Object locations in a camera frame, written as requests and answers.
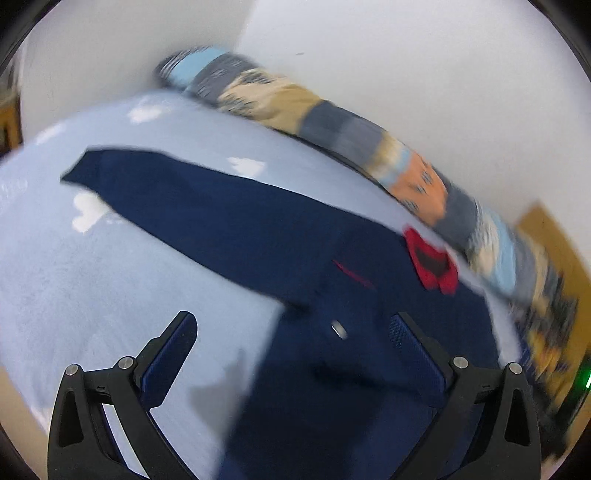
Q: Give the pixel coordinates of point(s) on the light blue cloud bedsheet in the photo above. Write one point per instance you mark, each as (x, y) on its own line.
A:
(81, 285)

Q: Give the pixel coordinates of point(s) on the wooden bedside furniture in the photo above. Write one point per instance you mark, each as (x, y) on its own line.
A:
(10, 119)

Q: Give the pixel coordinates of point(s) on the colourful patchwork rolled quilt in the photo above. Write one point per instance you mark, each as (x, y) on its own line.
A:
(510, 261)

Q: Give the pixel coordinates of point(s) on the navy work jacket red collar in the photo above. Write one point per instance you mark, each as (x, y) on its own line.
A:
(337, 395)

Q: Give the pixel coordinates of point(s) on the patterned clothes pile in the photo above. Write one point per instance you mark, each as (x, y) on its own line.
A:
(543, 339)

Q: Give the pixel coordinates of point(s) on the wooden headboard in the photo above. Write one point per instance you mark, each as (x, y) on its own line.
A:
(540, 225)

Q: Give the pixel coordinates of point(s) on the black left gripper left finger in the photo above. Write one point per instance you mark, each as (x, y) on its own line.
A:
(81, 444)

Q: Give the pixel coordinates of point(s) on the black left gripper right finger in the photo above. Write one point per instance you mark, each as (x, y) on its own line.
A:
(506, 443)

